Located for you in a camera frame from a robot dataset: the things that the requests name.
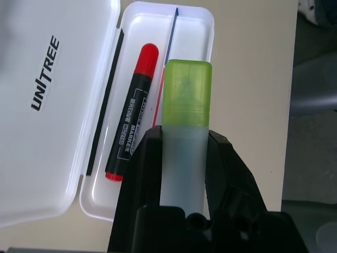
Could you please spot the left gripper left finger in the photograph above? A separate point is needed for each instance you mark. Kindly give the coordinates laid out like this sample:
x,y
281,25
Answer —
x,y
137,184

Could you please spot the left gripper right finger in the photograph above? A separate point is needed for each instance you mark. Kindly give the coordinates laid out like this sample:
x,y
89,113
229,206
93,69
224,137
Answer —
x,y
229,179

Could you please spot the black marker with red cap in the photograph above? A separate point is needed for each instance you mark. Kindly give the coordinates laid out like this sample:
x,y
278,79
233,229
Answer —
x,y
131,118

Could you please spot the green capped glue stick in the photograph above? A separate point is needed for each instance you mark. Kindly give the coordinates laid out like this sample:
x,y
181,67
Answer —
x,y
184,105

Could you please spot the white plastic pencil case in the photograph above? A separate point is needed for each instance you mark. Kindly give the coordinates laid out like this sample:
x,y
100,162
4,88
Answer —
x,y
39,131

